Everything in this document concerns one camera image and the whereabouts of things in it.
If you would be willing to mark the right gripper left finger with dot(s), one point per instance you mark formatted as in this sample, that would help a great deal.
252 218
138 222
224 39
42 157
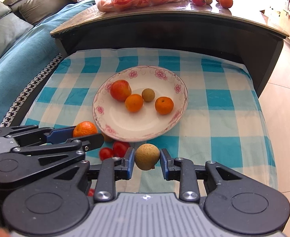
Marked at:
110 171

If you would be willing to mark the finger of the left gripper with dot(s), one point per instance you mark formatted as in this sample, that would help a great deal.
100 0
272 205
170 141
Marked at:
35 135
82 144

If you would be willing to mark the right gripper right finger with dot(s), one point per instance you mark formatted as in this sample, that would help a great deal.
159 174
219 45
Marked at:
185 172

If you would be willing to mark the orange mandarin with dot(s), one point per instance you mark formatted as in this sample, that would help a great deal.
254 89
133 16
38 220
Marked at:
84 128

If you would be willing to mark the small red cherry tomato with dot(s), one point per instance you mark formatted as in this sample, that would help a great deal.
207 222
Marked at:
105 153

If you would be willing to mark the large red cherry tomato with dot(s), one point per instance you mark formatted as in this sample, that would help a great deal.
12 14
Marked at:
120 148

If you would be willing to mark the large brown longan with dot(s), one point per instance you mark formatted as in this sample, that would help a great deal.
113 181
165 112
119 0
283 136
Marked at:
146 156

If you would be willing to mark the white floral ceramic plate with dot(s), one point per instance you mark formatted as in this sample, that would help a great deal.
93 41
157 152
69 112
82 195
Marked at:
113 119

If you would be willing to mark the mandarin in plate centre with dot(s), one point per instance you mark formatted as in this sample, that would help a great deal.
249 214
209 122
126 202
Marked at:
134 103

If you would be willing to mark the red apple on plate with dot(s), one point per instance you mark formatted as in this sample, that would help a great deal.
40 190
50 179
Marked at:
120 90

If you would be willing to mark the blue white checkered cloth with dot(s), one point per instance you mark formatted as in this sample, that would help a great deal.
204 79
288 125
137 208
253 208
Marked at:
223 121

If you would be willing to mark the teal sofa blanket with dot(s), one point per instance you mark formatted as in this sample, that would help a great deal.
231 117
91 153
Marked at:
26 59

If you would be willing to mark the mandarin on plate right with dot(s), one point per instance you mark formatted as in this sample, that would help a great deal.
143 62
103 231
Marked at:
164 105

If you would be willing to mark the small longan on plate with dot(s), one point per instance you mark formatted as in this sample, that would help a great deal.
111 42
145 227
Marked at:
148 95

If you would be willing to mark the grey sofa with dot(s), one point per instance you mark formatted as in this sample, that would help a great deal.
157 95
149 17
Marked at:
17 17

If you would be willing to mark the dark wooden coffee table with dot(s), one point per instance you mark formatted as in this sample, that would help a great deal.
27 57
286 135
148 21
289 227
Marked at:
240 35

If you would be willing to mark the red tomato on table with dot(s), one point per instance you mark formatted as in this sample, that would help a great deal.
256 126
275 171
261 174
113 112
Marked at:
199 3

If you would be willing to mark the mandarin on table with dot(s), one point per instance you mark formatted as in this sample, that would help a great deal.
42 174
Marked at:
226 3

